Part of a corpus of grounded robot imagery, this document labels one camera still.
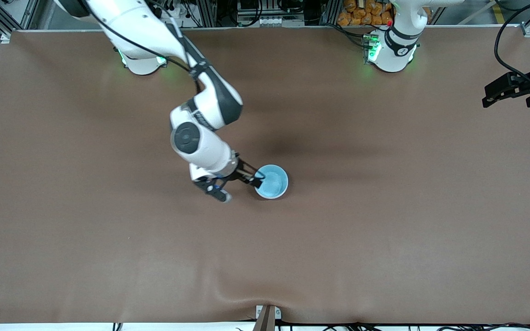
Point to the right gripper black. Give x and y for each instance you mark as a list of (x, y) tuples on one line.
[(243, 172)]

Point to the light blue plastic bowl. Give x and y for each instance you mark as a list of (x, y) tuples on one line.
[(274, 184)]

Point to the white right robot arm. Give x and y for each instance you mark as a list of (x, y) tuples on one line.
[(131, 23)]

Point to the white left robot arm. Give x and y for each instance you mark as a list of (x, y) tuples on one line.
[(396, 50)]

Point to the brown table cover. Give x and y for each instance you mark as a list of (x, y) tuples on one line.
[(265, 257)]

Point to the white terminal block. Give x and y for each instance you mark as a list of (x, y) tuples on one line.
[(281, 20)]

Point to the orange packets pile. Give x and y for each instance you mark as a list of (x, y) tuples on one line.
[(361, 14)]

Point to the white power strip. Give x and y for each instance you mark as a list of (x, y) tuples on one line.
[(180, 9)]

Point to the metal table edge bracket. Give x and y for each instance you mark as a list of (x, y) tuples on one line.
[(267, 317)]

